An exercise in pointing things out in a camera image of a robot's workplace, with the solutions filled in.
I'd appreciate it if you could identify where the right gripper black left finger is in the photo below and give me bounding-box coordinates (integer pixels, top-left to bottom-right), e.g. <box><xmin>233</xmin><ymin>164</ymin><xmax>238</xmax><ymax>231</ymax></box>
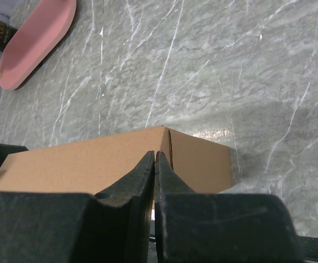
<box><xmin>0</xmin><ymin>151</ymin><xmax>155</xmax><ymax>262</ymax></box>

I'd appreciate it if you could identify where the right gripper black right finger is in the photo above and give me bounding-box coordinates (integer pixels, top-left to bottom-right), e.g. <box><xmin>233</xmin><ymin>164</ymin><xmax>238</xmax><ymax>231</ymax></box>
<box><xmin>155</xmin><ymin>152</ymin><xmax>305</xmax><ymax>262</ymax></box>

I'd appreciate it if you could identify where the brown cardboard box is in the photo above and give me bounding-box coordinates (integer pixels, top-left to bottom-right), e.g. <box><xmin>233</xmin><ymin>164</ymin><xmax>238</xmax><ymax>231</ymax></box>
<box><xmin>0</xmin><ymin>126</ymin><xmax>233</xmax><ymax>194</ymax></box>

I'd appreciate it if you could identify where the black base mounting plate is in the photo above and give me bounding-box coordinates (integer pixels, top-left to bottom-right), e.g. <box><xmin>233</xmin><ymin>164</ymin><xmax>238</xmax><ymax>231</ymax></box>
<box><xmin>299</xmin><ymin>236</ymin><xmax>318</xmax><ymax>262</ymax></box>

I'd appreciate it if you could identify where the pink three-tier shelf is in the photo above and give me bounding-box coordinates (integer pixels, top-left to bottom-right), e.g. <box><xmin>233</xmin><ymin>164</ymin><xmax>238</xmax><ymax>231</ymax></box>
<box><xmin>0</xmin><ymin>0</ymin><xmax>77</xmax><ymax>90</ymax></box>

